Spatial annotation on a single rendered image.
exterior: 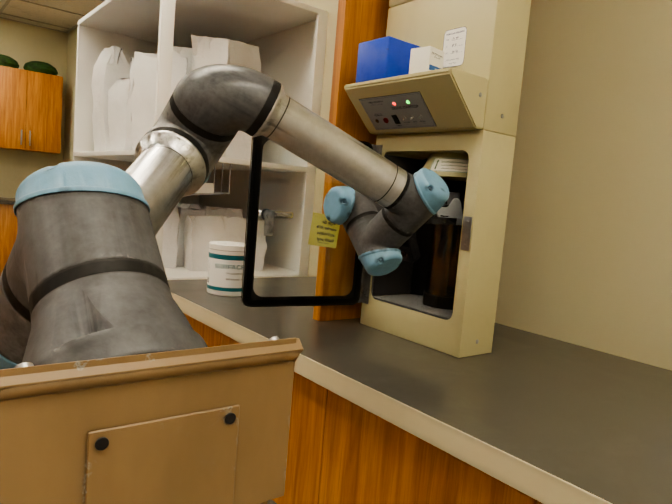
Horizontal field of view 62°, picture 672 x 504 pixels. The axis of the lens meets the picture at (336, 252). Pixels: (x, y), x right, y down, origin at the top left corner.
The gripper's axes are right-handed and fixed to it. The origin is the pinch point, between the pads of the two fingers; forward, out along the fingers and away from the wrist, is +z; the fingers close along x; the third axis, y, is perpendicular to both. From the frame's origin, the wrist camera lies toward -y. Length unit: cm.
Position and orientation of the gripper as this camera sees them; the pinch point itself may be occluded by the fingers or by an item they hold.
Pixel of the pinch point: (449, 221)
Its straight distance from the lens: 135.2
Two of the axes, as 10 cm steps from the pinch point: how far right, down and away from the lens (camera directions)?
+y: 0.8, -9.9, -1.0
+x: -6.1, -1.3, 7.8
